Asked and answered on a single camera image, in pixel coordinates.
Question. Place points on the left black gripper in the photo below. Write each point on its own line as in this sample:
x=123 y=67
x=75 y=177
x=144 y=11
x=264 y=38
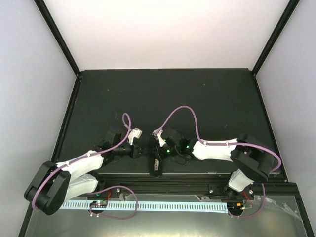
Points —
x=136 y=150

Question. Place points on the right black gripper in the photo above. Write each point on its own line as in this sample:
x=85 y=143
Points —
x=161 y=155

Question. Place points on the black sneaker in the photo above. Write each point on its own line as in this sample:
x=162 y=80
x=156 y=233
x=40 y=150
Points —
x=155 y=166

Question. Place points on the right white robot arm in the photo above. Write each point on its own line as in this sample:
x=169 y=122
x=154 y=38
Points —
x=254 y=162

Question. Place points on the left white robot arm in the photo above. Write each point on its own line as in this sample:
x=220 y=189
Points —
x=56 y=183

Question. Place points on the left small circuit board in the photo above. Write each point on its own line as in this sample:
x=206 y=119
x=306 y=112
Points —
x=99 y=204

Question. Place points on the small circuit board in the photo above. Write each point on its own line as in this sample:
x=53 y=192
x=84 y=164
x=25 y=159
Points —
x=236 y=206
x=99 y=204

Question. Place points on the right small circuit board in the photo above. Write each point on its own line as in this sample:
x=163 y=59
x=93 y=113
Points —
x=236 y=206

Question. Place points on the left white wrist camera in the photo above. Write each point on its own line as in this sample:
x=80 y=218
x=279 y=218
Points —
x=134 y=134

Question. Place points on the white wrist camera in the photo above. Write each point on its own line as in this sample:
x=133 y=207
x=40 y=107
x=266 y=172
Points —
x=157 y=135
x=134 y=134

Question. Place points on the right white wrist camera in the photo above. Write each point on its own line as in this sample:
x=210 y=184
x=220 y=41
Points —
x=157 y=135

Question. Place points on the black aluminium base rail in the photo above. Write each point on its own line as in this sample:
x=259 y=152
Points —
x=170 y=184

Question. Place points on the white slotted cable duct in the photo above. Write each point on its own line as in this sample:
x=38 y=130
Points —
x=162 y=206

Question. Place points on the left black frame post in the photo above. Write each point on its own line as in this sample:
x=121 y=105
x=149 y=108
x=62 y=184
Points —
x=42 y=7

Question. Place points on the black frame post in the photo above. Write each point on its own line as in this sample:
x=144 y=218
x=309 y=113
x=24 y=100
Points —
x=42 y=7
x=284 y=18

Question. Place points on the right black frame post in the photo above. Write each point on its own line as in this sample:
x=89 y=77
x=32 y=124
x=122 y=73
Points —
x=284 y=18

